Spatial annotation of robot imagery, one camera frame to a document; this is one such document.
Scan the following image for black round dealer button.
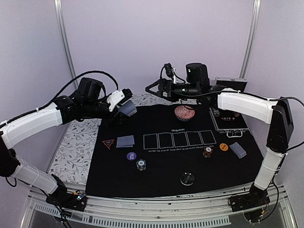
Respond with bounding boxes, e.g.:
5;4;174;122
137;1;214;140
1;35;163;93
180;172;195;186

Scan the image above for face-down cards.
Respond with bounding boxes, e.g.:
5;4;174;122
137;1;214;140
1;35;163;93
229;142;247;159
116;135;135;148

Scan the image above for stack of poker chips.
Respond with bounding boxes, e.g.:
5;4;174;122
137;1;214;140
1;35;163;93
136;159;146;171

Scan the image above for black poker mat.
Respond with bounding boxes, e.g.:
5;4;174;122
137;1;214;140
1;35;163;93
85;104;263;198

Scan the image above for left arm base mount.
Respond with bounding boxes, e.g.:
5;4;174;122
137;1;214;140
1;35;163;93
46;174;87;212

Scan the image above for orange big blind button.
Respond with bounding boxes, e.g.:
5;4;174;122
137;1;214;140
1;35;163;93
219;143;229;152

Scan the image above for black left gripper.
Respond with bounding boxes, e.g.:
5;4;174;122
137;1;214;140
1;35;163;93
83;95;130;127

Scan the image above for red patterned bowl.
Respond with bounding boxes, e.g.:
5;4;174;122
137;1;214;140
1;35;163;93
174;105;195;122

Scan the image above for purple small blind button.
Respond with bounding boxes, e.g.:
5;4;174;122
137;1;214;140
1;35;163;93
126;152;137;161

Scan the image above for floral white tablecloth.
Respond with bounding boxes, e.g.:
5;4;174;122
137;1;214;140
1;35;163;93
46;94;213;185

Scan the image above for blue playing card deck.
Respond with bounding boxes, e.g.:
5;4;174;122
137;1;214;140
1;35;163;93
119;100;137;117

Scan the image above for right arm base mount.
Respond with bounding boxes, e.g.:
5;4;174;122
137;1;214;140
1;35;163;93
228;184;270;223

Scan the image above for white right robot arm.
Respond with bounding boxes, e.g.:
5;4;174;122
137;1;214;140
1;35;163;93
145;63;294;207

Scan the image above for aluminium frame post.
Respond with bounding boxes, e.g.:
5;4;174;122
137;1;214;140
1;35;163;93
54;0;76;79
239;0;261;79

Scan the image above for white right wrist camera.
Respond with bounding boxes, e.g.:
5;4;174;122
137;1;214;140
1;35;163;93
164;63;177;84

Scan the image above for aluminium front rail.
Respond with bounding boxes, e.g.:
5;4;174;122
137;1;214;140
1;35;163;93
21;182;300;228

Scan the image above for left aluminium frame post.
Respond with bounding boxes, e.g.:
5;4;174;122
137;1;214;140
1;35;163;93
54;0;76;79

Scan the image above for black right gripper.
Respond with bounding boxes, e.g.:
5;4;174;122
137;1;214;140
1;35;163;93
145;79;200;103

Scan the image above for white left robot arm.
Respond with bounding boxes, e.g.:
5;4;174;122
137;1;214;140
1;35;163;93
0;70;133;206

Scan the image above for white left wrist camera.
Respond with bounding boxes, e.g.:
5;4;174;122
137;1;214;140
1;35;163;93
106;89;125;112

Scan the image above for aluminium poker chip case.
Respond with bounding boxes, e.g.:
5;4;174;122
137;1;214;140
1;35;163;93
209;77;249;138

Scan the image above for triangular all in token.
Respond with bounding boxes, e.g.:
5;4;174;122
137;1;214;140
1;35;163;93
102;139;114;150

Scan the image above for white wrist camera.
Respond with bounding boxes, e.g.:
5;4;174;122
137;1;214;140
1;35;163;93
106;89;125;112
164;63;177;84

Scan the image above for right aluminium frame post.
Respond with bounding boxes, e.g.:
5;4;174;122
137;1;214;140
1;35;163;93
239;0;261;79

